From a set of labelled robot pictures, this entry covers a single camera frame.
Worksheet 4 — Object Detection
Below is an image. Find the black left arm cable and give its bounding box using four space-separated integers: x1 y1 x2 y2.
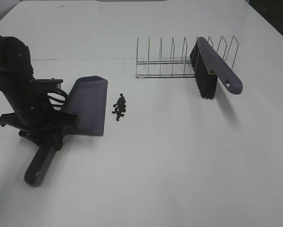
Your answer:
45 91 69 109

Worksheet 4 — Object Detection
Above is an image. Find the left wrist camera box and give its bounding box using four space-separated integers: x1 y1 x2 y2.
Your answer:
35 78 63 95

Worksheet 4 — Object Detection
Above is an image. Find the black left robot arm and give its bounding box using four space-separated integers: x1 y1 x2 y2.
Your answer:
0 35 79 150

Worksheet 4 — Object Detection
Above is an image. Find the metal wire rack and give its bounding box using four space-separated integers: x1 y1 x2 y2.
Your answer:
135 36 239 79

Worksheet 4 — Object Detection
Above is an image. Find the purple dustpan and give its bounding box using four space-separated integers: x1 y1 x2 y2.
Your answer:
24 76 108 187

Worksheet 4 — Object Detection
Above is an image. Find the purple hand brush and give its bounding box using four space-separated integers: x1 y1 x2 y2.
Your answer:
190 37 243 99

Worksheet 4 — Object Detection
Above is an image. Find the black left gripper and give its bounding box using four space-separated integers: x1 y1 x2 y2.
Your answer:
0 105 79 150

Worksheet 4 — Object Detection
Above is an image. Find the pile of coffee beans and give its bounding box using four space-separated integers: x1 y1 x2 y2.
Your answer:
111 93 126 121

